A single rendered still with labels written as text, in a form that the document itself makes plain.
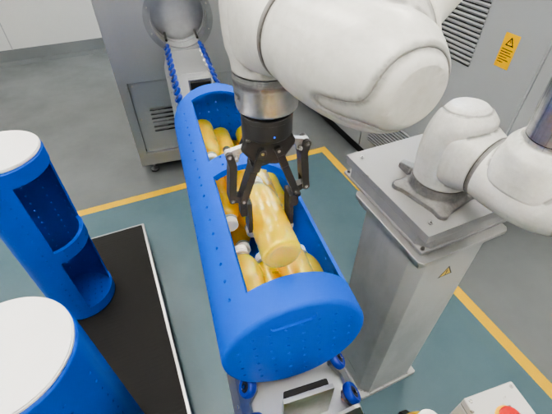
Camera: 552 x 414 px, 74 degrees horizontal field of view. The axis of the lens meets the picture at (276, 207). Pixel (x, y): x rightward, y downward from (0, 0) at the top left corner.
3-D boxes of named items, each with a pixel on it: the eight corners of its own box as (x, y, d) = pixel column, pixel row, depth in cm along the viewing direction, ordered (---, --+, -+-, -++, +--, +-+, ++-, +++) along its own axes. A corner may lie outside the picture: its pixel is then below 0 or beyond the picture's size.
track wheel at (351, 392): (346, 378, 76) (338, 383, 76) (356, 400, 72) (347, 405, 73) (356, 381, 79) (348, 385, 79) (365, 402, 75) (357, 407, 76)
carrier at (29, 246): (55, 328, 174) (117, 308, 182) (-61, 188, 114) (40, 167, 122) (56, 282, 193) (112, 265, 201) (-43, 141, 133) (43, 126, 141)
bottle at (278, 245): (286, 235, 59) (256, 167, 72) (254, 259, 60) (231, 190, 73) (309, 251, 63) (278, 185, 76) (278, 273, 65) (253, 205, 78)
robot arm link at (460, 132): (438, 152, 109) (464, 81, 94) (492, 185, 98) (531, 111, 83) (398, 169, 103) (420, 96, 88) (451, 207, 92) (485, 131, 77)
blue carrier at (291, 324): (258, 144, 143) (248, 74, 123) (359, 354, 82) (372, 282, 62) (186, 162, 138) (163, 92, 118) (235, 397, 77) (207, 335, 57)
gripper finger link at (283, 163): (265, 137, 57) (273, 133, 57) (288, 184, 65) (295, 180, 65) (273, 150, 54) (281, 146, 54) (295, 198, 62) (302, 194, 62)
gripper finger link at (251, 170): (269, 151, 54) (260, 150, 54) (247, 208, 61) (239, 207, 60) (262, 137, 57) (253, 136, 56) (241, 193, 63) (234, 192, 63)
